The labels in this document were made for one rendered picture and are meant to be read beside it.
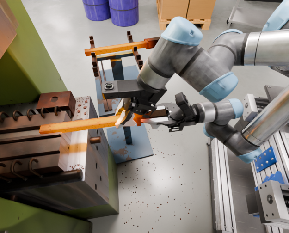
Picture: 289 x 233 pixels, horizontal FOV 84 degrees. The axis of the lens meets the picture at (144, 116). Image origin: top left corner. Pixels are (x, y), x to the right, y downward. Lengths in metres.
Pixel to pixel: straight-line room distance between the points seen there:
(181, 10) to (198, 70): 3.05
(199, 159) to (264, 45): 1.31
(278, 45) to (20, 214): 0.81
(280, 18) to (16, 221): 0.94
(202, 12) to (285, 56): 3.08
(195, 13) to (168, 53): 3.10
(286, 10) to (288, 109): 0.27
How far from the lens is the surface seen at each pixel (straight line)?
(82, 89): 2.24
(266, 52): 0.46
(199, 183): 1.57
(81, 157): 0.62
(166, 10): 3.35
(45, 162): 0.58
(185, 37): 0.35
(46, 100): 0.74
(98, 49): 0.89
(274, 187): 0.86
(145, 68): 0.40
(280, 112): 0.63
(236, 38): 0.48
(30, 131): 0.66
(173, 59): 0.37
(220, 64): 0.39
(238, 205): 1.41
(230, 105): 0.64
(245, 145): 0.68
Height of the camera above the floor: 1.45
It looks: 53 degrees down
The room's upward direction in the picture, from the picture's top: straight up
